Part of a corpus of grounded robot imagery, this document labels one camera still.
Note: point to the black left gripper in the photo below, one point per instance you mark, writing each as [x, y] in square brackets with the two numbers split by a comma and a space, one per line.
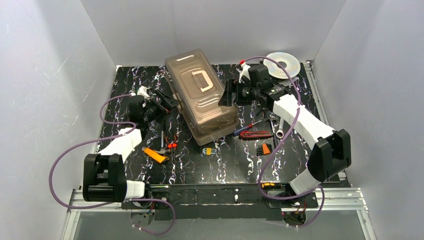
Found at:
[160, 104]

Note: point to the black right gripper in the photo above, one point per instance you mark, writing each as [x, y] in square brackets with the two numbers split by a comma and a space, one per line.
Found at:
[236, 91]

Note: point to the black handled silver tool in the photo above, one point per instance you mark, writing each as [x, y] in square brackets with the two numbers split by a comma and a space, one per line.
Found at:
[162, 139]

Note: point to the translucent brown tool box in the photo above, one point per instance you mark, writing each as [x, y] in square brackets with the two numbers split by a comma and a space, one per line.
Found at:
[194, 82]

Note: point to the red handled pliers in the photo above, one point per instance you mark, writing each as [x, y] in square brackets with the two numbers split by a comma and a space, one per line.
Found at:
[171, 140]

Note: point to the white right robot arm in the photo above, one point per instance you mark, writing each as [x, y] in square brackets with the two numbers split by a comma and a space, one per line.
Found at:
[330, 148]

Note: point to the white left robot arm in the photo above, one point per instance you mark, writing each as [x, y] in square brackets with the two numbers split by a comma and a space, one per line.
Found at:
[104, 178]

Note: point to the blue red screwdriver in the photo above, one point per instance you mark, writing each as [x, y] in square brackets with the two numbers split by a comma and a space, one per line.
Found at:
[237, 132]

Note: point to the red black utility knife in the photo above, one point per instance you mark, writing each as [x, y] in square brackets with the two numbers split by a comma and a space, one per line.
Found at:
[255, 135]

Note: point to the yellow small hex key set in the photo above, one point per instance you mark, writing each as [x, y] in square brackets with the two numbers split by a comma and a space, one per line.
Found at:
[209, 151]

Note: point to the grey filament spool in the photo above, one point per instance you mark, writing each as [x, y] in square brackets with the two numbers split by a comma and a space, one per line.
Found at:
[288, 61]

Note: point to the silver combination wrench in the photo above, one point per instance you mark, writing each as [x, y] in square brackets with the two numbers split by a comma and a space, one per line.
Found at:
[280, 131]

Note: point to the black marbled mat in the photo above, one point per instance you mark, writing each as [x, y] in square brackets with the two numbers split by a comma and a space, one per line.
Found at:
[195, 143]

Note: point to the black orange hex key set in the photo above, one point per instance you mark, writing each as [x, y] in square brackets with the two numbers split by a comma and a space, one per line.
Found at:
[264, 149]

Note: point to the orange black screwdriver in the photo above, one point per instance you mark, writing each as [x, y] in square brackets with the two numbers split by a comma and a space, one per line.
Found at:
[271, 185]

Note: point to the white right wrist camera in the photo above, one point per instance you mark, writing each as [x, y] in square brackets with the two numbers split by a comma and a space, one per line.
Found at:
[244, 76]

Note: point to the orange handled hammer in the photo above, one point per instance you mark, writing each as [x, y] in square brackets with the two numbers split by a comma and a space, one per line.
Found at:
[161, 156]

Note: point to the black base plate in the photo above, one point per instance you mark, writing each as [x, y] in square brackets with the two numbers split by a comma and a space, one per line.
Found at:
[226, 201]

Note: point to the aluminium frame rail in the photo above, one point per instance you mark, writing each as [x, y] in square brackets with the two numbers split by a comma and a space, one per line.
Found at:
[342, 214]

